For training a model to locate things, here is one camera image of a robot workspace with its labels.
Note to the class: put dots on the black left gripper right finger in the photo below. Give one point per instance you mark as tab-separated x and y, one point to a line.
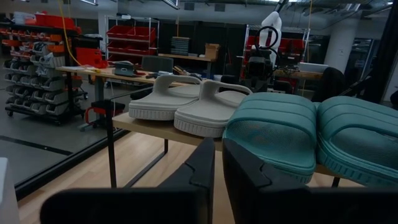
242	174

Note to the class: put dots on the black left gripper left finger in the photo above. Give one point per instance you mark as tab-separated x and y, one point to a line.
202	174

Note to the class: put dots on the teal slide sandal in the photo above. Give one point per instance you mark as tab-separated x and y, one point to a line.
273	130
357	140

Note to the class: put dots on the grey slide sandal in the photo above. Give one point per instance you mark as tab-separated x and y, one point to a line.
155	105
202	118

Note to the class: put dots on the cardboard box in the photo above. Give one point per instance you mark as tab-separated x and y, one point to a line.
212	51

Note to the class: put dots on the white robot cover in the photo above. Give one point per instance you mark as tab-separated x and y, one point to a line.
272	20

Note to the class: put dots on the black office chair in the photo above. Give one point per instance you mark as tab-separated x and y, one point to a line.
329	84

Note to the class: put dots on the stack of dark trays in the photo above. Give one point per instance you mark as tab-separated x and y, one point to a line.
180	46

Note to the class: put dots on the red and black cart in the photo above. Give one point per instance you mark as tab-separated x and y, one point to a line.
104	111

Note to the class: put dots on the grey benchtop device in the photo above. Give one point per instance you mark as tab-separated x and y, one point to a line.
123	68

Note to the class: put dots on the wooden workbench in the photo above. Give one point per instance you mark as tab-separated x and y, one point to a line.
102	74

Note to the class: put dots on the rack with red bins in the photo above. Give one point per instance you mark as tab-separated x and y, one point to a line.
37	77

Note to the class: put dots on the wooden shelf with black frame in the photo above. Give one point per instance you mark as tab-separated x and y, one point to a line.
146	126

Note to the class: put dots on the black aluminium table frame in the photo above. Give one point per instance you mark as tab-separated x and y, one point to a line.
62	168

